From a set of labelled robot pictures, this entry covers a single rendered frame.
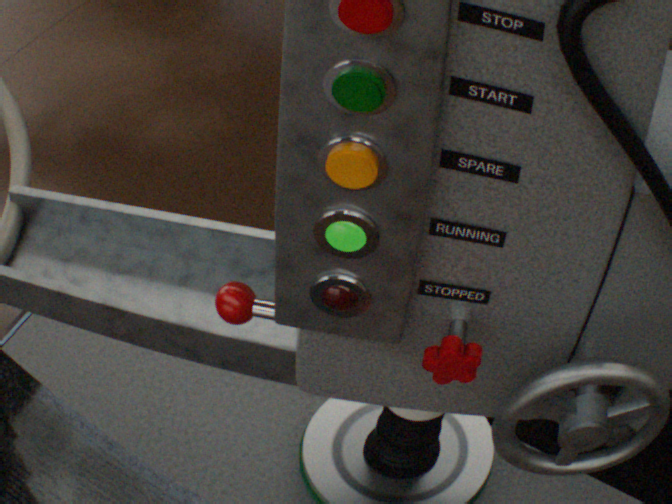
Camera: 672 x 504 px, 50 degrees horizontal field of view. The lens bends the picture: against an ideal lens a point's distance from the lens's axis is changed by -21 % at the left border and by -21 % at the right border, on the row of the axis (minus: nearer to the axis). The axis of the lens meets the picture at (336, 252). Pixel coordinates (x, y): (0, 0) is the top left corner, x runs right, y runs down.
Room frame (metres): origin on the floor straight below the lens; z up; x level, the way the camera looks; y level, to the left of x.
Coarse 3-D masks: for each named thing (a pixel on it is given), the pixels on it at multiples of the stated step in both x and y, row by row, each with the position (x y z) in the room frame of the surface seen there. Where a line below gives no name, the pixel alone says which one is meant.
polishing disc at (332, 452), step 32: (320, 416) 0.51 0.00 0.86; (352, 416) 0.51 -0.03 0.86; (448, 416) 0.51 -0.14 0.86; (480, 416) 0.51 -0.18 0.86; (320, 448) 0.46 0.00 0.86; (352, 448) 0.46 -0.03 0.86; (448, 448) 0.47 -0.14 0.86; (480, 448) 0.47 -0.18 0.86; (320, 480) 0.42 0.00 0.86; (352, 480) 0.42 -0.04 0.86; (384, 480) 0.42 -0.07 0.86; (416, 480) 0.42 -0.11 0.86; (448, 480) 0.42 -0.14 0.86; (480, 480) 0.42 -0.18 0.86
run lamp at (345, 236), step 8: (336, 224) 0.34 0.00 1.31; (344, 224) 0.34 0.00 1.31; (352, 224) 0.34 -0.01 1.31; (328, 232) 0.34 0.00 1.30; (336, 232) 0.34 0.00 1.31; (344, 232) 0.34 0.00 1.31; (352, 232) 0.34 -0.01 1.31; (360, 232) 0.34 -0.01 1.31; (328, 240) 0.34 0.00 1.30; (336, 240) 0.34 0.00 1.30; (344, 240) 0.34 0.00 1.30; (352, 240) 0.34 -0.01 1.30; (360, 240) 0.34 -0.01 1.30; (336, 248) 0.34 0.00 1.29; (344, 248) 0.34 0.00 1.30; (352, 248) 0.34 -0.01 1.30
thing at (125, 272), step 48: (48, 192) 0.57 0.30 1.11; (48, 240) 0.54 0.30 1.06; (96, 240) 0.55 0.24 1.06; (144, 240) 0.54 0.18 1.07; (192, 240) 0.54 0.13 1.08; (240, 240) 0.53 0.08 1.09; (0, 288) 0.45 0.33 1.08; (48, 288) 0.44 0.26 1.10; (96, 288) 0.49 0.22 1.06; (144, 288) 0.49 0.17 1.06; (192, 288) 0.50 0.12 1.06; (144, 336) 0.43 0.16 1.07; (192, 336) 0.42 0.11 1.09; (240, 336) 0.42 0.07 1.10; (288, 336) 0.46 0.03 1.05; (624, 432) 0.35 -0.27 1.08
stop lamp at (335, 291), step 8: (328, 288) 0.34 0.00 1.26; (336, 288) 0.34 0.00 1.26; (344, 288) 0.34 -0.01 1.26; (328, 296) 0.34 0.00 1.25; (336, 296) 0.34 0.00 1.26; (344, 296) 0.34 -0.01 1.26; (352, 296) 0.34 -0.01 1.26; (328, 304) 0.34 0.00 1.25; (336, 304) 0.34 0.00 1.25; (344, 304) 0.34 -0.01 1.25; (352, 304) 0.34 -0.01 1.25
